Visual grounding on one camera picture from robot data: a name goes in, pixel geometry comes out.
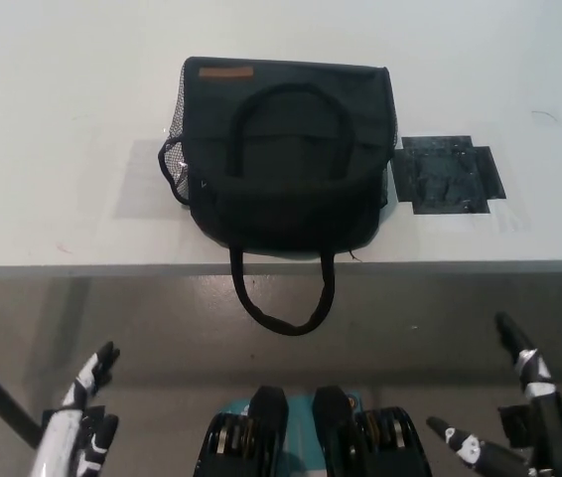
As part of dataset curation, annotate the black teal robot body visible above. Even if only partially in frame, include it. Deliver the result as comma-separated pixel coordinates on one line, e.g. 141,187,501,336
191,385,434,477

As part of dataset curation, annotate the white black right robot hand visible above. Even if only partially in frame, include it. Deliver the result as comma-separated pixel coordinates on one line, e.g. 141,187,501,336
427,312,562,477

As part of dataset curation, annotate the black tape patch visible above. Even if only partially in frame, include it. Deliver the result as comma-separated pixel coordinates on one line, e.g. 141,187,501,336
390,132,509,217

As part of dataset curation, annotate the black soft travel bag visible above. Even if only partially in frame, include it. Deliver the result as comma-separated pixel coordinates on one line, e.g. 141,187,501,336
157,56,400,335

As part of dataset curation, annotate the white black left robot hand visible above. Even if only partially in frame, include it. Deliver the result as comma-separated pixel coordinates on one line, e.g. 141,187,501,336
30,341,121,477

